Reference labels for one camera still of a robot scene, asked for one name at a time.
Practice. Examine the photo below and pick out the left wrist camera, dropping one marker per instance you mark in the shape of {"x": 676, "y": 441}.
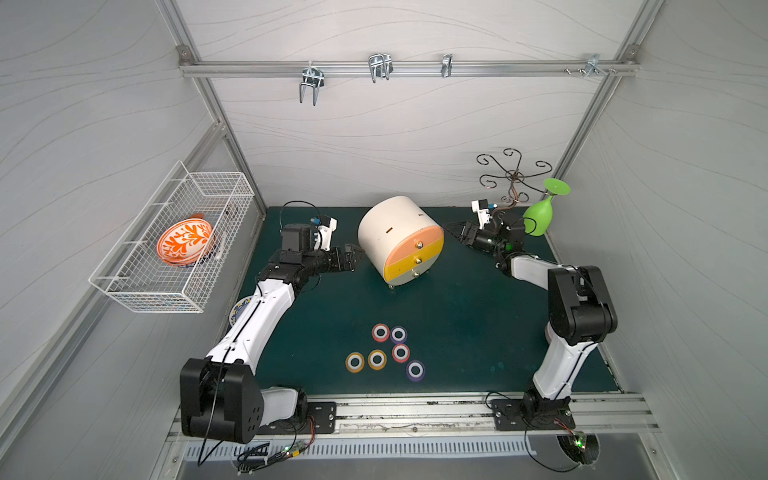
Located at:
{"x": 324, "y": 228}

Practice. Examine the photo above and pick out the orange tape roll right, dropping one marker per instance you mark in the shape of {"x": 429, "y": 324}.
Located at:
{"x": 377, "y": 359}

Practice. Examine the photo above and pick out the orange tape roll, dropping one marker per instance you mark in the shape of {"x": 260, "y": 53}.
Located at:
{"x": 355, "y": 362}
{"x": 377, "y": 359}

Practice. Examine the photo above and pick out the green plastic goblet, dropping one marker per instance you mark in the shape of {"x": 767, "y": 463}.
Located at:
{"x": 538, "y": 216}

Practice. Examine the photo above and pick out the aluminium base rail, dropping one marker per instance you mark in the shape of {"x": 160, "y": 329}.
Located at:
{"x": 471, "y": 414}

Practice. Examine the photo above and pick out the purple tape roll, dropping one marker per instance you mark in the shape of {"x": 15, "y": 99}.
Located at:
{"x": 398, "y": 335}
{"x": 415, "y": 371}

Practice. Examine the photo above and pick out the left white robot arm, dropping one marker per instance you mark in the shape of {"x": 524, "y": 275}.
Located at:
{"x": 220, "y": 398}

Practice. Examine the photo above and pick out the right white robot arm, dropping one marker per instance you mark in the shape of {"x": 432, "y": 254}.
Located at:
{"x": 580, "y": 312}

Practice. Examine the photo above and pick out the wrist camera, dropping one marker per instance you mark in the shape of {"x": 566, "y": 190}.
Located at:
{"x": 482, "y": 208}
{"x": 324, "y": 228}

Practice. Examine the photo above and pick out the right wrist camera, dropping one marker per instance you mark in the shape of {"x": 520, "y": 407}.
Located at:
{"x": 482, "y": 208}

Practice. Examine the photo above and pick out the aluminium top rail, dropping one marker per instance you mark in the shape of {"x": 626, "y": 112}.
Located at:
{"x": 402, "y": 69}

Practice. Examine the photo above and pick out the red tape roll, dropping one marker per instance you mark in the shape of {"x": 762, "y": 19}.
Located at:
{"x": 380, "y": 332}
{"x": 400, "y": 353}

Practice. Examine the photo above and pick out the orange tape roll left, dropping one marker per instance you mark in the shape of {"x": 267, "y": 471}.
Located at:
{"x": 355, "y": 362}

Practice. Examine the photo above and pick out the metal hook right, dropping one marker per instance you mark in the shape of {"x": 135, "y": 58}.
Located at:
{"x": 590, "y": 68}

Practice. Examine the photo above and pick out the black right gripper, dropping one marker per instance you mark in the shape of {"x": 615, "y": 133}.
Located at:
{"x": 469, "y": 236}

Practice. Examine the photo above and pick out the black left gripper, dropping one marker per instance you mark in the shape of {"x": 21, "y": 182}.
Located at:
{"x": 346, "y": 258}

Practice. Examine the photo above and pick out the brown metal cup stand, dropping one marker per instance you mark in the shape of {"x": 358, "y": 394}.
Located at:
{"x": 518, "y": 188}

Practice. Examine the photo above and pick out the white wire basket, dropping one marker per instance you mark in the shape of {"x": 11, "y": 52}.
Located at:
{"x": 133, "y": 275}

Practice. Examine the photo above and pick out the metal hook left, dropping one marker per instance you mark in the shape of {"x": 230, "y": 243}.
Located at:
{"x": 312, "y": 80}

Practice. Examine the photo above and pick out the cream round drawer cabinet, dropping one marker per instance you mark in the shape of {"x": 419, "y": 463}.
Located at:
{"x": 388, "y": 223}

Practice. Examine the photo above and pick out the metal hook small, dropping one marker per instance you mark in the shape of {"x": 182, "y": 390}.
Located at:
{"x": 446, "y": 65}

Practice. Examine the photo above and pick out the orange patterned plate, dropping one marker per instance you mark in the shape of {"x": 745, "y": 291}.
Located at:
{"x": 185, "y": 242}

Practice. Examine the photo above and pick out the metal hook middle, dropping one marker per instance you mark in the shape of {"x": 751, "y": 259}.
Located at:
{"x": 380, "y": 66}

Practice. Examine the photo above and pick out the blue patterned cup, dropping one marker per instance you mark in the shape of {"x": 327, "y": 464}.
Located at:
{"x": 238, "y": 309}

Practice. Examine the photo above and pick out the yellow drawer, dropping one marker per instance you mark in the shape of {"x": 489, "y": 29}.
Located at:
{"x": 399, "y": 277}

